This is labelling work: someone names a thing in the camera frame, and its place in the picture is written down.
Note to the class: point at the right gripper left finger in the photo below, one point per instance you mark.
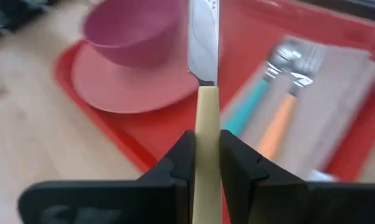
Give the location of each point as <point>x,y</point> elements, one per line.
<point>156,199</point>

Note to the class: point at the pink round plate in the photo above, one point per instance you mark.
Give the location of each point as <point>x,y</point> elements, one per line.
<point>119,90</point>

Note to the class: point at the beige cloth napkin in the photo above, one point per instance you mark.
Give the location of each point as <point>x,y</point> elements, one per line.
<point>337,105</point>

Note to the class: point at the magenta plastic bowl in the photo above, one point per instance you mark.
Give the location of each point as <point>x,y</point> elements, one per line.
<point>131,31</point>

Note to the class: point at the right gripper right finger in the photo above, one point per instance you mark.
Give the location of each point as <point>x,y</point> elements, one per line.
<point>268,199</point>

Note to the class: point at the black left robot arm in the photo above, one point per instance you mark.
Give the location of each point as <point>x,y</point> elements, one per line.
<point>13,15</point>

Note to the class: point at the red plastic tray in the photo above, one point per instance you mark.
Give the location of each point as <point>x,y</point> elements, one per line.
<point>162,130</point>

